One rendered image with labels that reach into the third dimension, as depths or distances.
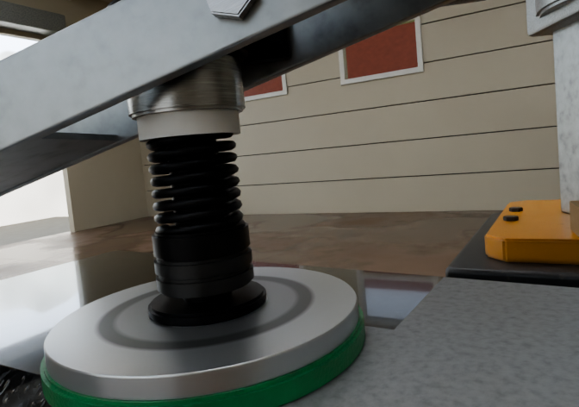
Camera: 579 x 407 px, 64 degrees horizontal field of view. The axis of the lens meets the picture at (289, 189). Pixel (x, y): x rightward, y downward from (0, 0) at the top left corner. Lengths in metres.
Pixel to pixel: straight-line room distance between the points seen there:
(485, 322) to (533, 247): 0.50
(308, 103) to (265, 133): 0.89
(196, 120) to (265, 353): 0.15
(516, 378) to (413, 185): 6.34
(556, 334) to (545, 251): 0.51
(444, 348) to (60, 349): 0.23
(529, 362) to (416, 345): 0.07
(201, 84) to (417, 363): 0.21
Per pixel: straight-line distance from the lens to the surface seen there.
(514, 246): 0.85
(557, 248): 0.85
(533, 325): 0.36
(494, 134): 6.38
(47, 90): 0.31
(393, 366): 0.30
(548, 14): 1.07
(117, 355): 0.29
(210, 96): 0.30
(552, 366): 0.31
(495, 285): 0.45
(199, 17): 0.28
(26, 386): 0.37
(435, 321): 0.36
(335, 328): 0.28
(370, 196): 6.81
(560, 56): 1.10
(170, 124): 0.30
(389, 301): 0.41
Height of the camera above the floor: 0.95
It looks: 4 degrees down
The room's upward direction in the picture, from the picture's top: 5 degrees counter-clockwise
